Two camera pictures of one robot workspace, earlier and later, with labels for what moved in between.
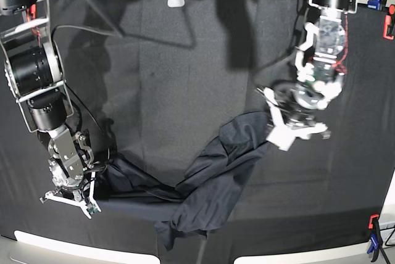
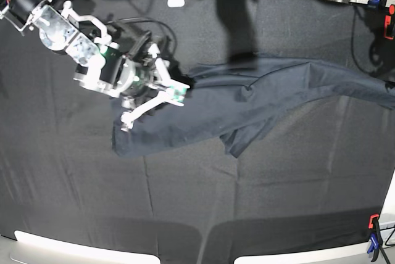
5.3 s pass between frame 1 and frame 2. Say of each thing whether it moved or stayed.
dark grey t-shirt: moved
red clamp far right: stayed
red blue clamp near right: stayed
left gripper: moved
